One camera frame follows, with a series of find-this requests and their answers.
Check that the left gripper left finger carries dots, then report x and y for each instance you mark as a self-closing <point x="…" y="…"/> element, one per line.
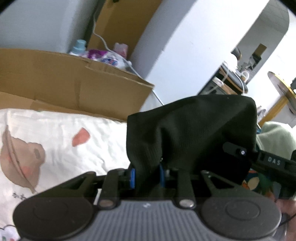
<point x="101" y="191"/>

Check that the pink refill pouch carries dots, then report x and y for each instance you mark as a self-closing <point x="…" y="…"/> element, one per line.
<point x="121" y="49"/>

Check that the flattened cardboard box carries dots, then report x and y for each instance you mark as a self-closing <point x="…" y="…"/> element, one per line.
<point x="41" y="80"/>

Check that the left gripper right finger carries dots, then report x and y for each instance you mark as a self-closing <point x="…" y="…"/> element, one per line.
<point x="202" y="191"/>

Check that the round wooden table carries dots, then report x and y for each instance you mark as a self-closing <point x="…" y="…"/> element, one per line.
<point x="287" y="98"/>

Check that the upright cardboard panel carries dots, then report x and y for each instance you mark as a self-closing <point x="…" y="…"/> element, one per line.
<point x="122" y="22"/>

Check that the purple white refill pouch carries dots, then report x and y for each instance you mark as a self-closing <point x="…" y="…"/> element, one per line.
<point x="107" y="57"/>

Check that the person's hand under gripper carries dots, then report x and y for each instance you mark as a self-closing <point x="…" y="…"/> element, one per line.
<point x="286" y="206"/>

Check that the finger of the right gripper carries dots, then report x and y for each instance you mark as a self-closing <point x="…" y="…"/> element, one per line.
<point x="233" y="151"/>

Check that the teal printed jersey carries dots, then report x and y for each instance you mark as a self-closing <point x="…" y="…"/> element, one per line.
<point x="259" y="183"/>

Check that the black garment with patterned lining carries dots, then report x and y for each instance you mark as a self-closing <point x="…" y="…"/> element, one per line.
<point x="189" y="134"/>

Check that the white bear print bedsheet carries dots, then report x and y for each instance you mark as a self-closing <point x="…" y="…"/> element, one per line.
<point x="41" y="149"/>

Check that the blue cap detergent bottle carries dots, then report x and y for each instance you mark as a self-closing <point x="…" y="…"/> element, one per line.
<point x="79" y="48"/>

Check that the pale green garment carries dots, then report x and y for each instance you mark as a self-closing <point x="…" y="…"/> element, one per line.
<point x="277" y="138"/>

